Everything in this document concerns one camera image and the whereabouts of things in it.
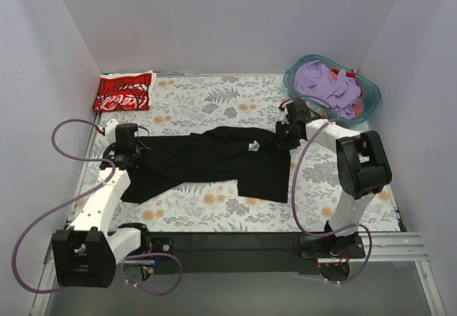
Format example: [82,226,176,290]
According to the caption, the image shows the lilac t-shirt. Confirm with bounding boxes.
[293,61,361,120]

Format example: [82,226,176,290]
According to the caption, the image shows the red garment in basket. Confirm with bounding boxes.
[328,68,363,120]

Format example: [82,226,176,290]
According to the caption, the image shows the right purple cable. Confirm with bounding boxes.
[278,96,376,285]

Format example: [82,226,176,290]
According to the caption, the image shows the purple cable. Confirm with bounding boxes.
[278,96,376,285]
[12,118,183,296]

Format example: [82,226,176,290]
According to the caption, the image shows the aluminium mounting rail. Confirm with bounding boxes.
[44,233,429,264]

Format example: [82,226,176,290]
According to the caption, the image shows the floral table mat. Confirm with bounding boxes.
[70,75,401,233]

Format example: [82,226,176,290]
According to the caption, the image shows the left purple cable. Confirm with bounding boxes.
[12,118,183,296]

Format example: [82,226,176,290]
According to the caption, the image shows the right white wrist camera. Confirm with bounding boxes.
[278,101,289,124]

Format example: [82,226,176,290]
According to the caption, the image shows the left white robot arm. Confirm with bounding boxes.
[51,119,152,287]

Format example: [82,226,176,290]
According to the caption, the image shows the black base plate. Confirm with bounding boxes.
[141,237,175,255]
[298,233,366,259]

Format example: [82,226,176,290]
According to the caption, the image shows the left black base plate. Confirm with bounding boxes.
[141,237,175,255]

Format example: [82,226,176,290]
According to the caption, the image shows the black t-shirt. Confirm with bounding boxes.
[121,126,291,203]

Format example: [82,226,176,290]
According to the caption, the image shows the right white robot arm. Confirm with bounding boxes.
[276,98,392,258]

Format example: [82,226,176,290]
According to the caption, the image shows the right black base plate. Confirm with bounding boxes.
[298,233,366,259]

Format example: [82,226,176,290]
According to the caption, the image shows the teal plastic basket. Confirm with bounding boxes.
[283,54,381,128]

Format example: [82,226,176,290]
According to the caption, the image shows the folded red Coca-Cola shirt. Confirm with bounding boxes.
[93,71,156,113]

